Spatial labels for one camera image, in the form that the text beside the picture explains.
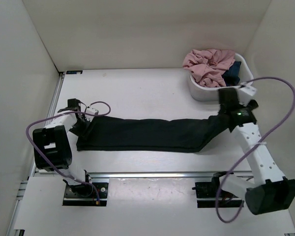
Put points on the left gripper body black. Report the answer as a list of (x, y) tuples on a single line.
[(79, 128)]

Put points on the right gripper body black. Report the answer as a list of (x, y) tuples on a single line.
[(241, 106)]

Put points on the black trousers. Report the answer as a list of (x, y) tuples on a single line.
[(180, 135)]

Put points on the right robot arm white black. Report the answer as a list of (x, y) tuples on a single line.
[(269, 190)]

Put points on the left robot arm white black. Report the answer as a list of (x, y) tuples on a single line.
[(52, 148)]

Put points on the navy blue garment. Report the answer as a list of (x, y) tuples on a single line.
[(231, 76)]

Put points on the white plastic basket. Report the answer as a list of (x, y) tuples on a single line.
[(205, 94)]

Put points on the pink crumpled garment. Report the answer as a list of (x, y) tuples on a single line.
[(208, 66)]

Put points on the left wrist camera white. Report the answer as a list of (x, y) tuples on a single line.
[(90, 113)]

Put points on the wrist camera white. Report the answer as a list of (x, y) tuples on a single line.
[(90, 113), (245, 94)]

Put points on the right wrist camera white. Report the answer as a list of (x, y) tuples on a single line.
[(245, 94)]

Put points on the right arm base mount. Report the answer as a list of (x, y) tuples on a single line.
[(206, 193)]

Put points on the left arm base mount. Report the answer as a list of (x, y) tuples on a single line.
[(85, 196)]

